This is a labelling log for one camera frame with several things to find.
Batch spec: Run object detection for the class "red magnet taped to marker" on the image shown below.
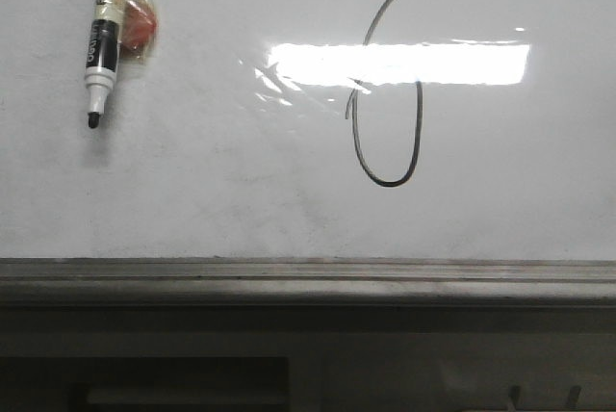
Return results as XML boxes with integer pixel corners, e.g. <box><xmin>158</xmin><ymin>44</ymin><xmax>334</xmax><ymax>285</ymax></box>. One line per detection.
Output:
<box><xmin>120</xmin><ymin>0</ymin><xmax>158</xmax><ymax>63</ymax></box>

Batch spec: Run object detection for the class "black and white whiteboard marker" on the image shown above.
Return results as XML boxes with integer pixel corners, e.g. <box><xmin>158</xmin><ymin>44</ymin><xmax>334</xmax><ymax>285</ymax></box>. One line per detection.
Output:
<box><xmin>85</xmin><ymin>0</ymin><xmax>127</xmax><ymax>129</ymax></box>

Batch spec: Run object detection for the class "white whiteboard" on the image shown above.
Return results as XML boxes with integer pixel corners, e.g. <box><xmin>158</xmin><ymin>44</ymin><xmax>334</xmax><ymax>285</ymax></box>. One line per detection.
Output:
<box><xmin>1</xmin><ymin>0</ymin><xmax>615</xmax><ymax>260</ymax></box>

